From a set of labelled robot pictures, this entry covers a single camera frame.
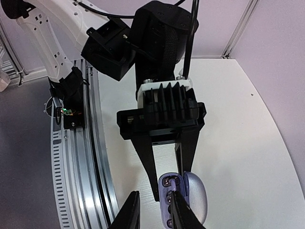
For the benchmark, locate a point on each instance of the aluminium front rail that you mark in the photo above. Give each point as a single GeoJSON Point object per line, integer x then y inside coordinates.
{"type": "Point", "coordinates": [83, 187]}

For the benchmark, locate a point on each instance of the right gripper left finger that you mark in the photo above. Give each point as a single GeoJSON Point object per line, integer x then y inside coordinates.
{"type": "Point", "coordinates": [129, 215]}

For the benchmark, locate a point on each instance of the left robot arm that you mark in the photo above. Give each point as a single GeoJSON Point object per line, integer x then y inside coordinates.
{"type": "Point", "coordinates": [157, 41]}

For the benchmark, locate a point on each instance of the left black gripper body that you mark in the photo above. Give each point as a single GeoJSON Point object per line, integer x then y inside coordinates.
{"type": "Point", "coordinates": [162, 127]}

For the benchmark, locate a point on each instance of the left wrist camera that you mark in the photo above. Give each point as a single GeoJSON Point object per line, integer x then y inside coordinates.
{"type": "Point", "coordinates": [167, 102]}

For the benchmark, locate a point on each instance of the purple earbud charging case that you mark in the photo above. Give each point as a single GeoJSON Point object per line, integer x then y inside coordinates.
{"type": "Point", "coordinates": [191, 188]}

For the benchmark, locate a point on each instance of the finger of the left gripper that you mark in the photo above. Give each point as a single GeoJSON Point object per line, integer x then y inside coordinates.
{"type": "Point", "coordinates": [185, 147]}
{"type": "Point", "coordinates": [144, 150]}

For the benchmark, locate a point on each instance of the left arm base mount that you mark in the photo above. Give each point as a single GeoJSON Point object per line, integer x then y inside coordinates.
{"type": "Point", "coordinates": [67, 96]}

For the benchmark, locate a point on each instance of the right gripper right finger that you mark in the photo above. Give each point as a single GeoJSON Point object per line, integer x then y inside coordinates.
{"type": "Point", "coordinates": [182, 216]}

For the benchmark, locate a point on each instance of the left aluminium frame post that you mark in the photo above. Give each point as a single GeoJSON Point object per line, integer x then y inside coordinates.
{"type": "Point", "coordinates": [240, 28]}

